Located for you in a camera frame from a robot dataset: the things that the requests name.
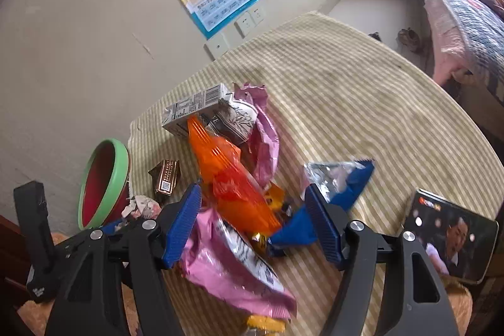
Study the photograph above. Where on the pink snack wrapper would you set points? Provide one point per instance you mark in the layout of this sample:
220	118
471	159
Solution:
267	131

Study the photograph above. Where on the white milk carton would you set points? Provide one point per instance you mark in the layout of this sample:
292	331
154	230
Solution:
185	111

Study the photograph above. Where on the smartphone with lit screen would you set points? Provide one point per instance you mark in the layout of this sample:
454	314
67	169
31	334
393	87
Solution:
453	237

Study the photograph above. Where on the dark red wooden furniture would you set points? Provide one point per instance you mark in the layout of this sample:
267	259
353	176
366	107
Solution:
12	261

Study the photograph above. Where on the small brown packet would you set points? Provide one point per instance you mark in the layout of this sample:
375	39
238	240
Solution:
167	174

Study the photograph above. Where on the brown shoes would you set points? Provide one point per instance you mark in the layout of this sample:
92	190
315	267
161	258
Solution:
408	40

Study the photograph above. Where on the orange plastic wrapper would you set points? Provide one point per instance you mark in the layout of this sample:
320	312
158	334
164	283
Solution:
228	182

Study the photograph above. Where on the bed with plaid quilt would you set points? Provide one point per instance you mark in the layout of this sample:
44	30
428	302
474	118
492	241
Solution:
468	17

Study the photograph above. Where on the pink wrapper with silver lining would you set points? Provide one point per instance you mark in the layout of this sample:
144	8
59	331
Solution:
208	253

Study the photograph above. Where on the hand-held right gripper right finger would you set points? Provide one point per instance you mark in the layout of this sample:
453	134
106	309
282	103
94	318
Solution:
321	225

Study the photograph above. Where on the green rimmed red bowl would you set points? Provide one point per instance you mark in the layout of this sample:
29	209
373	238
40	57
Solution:
100	178

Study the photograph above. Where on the pink bed sheet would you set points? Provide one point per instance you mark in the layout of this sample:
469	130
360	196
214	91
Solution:
443	33

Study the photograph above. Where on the white wall socket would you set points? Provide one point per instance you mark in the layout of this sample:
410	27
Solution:
216	45
244	26
256	16

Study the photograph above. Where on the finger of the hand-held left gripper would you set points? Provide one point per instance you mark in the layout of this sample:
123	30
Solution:
33	225
114	226

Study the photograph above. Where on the crumpled silver wrapper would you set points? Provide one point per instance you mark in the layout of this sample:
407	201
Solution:
141	205

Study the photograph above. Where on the blue wrapper with silver lining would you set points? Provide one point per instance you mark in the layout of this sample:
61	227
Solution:
332	174

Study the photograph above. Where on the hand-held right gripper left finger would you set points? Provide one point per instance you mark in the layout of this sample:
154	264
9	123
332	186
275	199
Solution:
184	225

